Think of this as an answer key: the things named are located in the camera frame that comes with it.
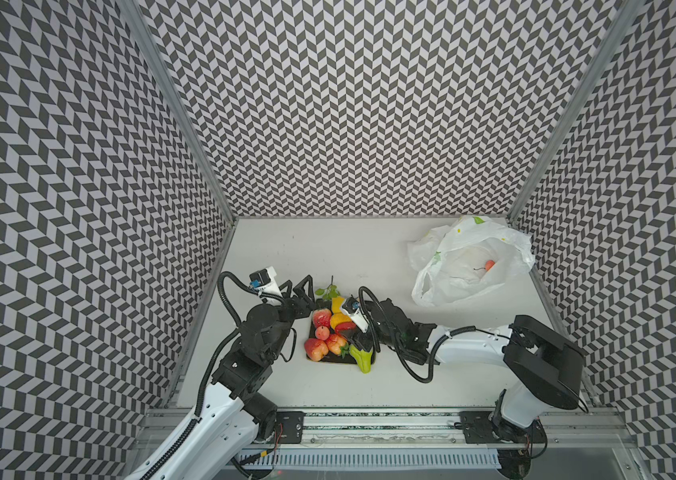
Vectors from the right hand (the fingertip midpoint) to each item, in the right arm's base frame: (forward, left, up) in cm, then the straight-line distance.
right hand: (347, 329), depth 83 cm
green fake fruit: (-8, -4, -1) cm, 9 cm away
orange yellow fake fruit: (+3, +3, +1) cm, 4 cm away
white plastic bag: (+27, -41, -5) cm, 49 cm away
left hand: (+5, +10, +18) cm, 21 cm away
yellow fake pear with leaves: (+12, +5, -1) cm, 13 cm away
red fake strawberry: (-5, +9, -1) cm, 10 cm away
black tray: (+9, +7, -2) cm, 12 cm away
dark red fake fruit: (0, +1, +3) cm, 3 cm away
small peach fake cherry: (-1, +7, 0) cm, 7 cm away
